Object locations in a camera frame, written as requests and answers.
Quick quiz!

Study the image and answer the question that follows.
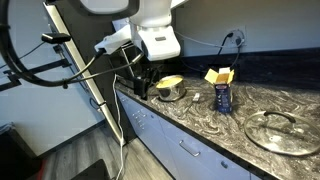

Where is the white wall cable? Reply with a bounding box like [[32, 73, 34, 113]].
[[173, 30, 231, 49]]

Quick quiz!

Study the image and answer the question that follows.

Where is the aluminium frame post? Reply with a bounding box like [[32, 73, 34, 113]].
[[43, 2, 126, 146]]

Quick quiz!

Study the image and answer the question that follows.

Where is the black stand panel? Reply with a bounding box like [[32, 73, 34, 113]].
[[54, 0, 158, 141]]

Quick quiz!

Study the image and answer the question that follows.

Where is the black camera on stand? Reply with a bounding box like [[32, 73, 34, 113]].
[[41, 32, 72, 45]]

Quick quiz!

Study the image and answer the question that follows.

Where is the black floor object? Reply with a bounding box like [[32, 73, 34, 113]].
[[70, 159, 111, 180]]

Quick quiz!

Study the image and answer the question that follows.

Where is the blue pasta box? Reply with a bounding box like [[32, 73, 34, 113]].
[[203, 67, 236, 115]]

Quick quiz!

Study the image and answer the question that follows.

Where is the black furniture block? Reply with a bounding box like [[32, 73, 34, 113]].
[[0, 124, 39, 180]]

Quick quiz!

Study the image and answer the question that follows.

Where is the white hanging cable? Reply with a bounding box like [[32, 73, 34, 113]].
[[112, 73, 127, 180]]

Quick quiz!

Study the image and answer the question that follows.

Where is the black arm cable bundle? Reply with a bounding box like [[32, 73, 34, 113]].
[[0, 0, 145, 89]]

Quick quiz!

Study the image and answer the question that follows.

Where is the glass pot lid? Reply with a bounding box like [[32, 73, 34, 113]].
[[243, 110, 320, 157]]

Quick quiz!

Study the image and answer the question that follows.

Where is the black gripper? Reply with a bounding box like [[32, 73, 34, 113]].
[[134, 59, 162, 100]]

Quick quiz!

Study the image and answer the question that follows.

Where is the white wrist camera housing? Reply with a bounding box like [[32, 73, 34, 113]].
[[94, 24, 133, 56]]

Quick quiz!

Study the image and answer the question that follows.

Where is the black plug with cable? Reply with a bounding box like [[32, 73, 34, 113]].
[[212, 32, 235, 73], [229, 36, 243, 70]]

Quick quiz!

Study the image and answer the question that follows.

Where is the white wall outlet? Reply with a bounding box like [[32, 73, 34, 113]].
[[227, 26, 248, 48]]

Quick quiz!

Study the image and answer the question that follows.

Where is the silver metal utensil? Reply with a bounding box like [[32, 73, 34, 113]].
[[181, 92, 202, 116]]

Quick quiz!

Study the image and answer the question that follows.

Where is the thin black camera cable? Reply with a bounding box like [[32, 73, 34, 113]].
[[0, 41, 46, 69]]

